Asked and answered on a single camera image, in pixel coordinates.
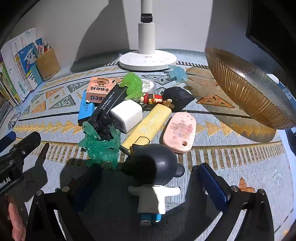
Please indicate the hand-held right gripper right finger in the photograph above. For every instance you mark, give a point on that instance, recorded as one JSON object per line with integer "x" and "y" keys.
{"x": 212, "y": 185}

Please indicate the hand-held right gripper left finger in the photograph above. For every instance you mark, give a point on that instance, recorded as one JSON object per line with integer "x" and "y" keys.
{"x": 87, "y": 185}

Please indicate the person's left hand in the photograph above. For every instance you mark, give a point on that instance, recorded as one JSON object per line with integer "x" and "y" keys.
{"x": 15, "y": 220}

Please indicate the wooden pen holder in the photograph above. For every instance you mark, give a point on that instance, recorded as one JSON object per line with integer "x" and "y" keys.
{"x": 47, "y": 64}

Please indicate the amber ribbed glass bowl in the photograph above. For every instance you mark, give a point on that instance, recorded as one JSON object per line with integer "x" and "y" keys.
{"x": 242, "y": 83}

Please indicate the dark monitor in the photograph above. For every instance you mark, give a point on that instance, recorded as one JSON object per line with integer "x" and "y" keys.
{"x": 272, "y": 27}

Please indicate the metal bracket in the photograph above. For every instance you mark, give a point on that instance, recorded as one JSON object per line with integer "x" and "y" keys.
{"x": 286, "y": 91}

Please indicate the bunch of pens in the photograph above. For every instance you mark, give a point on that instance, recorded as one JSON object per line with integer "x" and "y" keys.
{"x": 40, "y": 48}

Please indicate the grey paper stack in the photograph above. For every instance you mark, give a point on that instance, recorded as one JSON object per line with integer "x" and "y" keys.
{"x": 5, "y": 113}

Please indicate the white lamp base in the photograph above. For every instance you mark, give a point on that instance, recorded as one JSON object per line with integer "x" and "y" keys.
{"x": 146, "y": 34}

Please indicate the dark green translucent figure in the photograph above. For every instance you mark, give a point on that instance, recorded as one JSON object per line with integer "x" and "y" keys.
{"x": 101, "y": 149}

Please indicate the white charger cube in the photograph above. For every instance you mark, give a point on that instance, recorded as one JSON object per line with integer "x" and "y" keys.
{"x": 126, "y": 114}

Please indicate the red figurine with black hair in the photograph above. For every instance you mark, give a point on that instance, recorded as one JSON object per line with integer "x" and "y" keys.
{"x": 178, "y": 97}

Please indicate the light blue translucent figure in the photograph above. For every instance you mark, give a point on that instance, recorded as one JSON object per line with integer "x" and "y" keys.
{"x": 178, "y": 73}

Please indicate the black lighter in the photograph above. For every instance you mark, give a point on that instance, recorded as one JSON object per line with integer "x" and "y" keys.
{"x": 111, "y": 99}

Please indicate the small black figure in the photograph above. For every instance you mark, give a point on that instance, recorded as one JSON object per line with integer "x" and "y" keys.
{"x": 103, "y": 126}

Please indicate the clear round ruler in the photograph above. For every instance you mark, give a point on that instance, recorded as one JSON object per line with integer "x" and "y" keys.
{"x": 149, "y": 85}

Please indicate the pink bear print box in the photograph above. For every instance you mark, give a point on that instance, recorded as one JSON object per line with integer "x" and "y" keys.
{"x": 99, "y": 88}

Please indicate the row of books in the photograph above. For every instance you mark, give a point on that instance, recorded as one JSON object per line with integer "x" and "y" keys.
{"x": 20, "y": 62}

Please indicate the blue lighter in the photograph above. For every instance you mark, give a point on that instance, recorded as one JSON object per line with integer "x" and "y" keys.
{"x": 85, "y": 111}

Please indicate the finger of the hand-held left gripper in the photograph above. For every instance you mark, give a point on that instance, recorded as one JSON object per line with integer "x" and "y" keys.
{"x": 7, "y": 139}
{"x": 26, "y": 143}

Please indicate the light green translucent figure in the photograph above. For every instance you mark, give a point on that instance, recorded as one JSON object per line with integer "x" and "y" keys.
{"x": 133, "y": 84}

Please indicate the yellow lighter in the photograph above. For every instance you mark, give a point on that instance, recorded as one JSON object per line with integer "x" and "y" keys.
{"x": 148, "y": 126}

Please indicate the patterned woven mat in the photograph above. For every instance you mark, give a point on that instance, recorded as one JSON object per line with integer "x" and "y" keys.
{"x": 231, "y": 143}

